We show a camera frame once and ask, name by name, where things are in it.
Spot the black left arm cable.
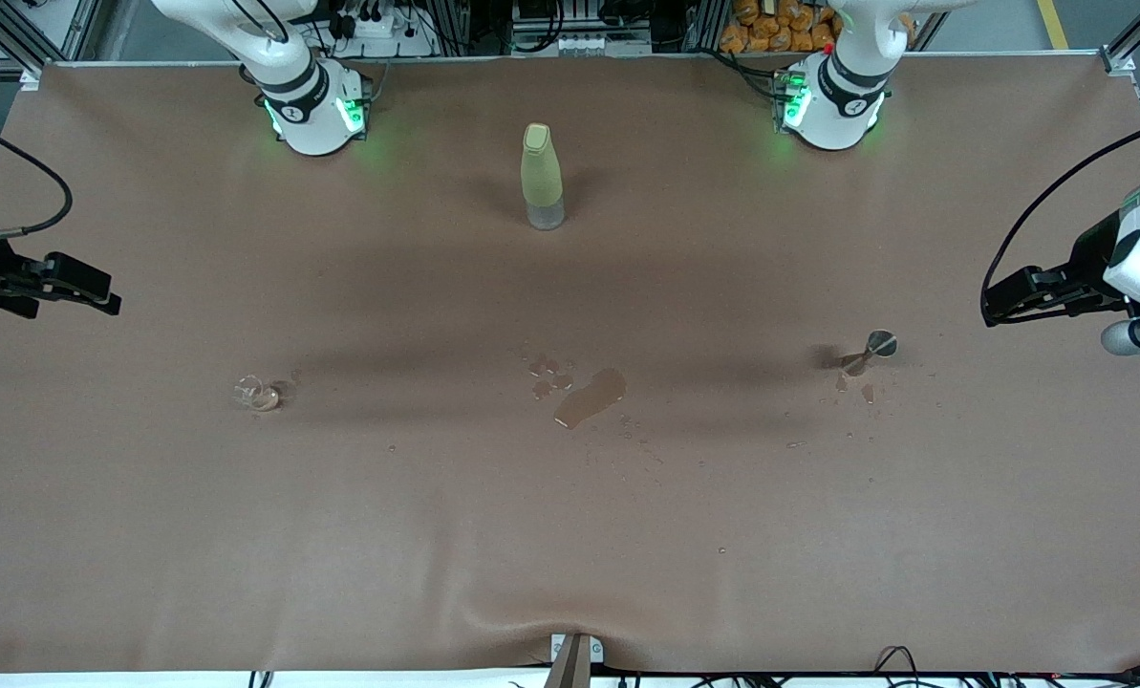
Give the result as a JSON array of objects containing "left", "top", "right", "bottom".
[{"left": 980, "top": 117, "right": 1140, "bottom": 329}]

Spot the small clear glass cup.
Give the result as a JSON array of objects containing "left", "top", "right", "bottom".
[{"left": 234, "top": 375, "right": 284, "bottom": 414}]

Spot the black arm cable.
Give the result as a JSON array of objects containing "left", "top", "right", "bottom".
[
  {"left": 0, "top": 119, "right": 74, "bottom": 240},
  {"left": 980, "top": 117, "right": 1140, "bottom": 329}
]

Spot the orange snack bag pile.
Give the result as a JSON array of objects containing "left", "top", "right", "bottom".
[{"left": 720, "top": 0, "right": 843, "bottom": 54}]

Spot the black cable loop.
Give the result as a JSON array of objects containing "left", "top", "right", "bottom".
[{"left": 873, "top": 646, "right": 924, "bottom": 681}]

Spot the grey electronics rack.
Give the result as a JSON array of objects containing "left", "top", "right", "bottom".
[{"left": 510, "top": 0, "right": 655, "bottom": 56}]

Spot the yellow-green frosted bottle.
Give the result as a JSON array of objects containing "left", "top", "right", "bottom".
[{"left": 520, "top": 122, "right": 567, "bottom": 231}]

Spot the brown liquid puddle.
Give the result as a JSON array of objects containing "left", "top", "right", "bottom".
[{"left": 552, "top": 368, "right": 628, "bottom": 430}]

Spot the brown table cover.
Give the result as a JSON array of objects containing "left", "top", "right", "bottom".
[{"left": 0, "top": 53, "right": 1140, "bottom": 675}]

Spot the white power strip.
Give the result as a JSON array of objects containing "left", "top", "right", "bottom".
[{"left": 326, "top": 8, "right": 437, "bottom": 58}]

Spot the silver metal jigger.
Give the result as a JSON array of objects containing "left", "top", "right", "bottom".
[{"left": 842, "top": 330, "right": 898, "bottom": 376}]

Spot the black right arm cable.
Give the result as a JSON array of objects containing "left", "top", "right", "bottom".
[{"left": 0, "top": 119, "right": 74, "bottom": 240}]

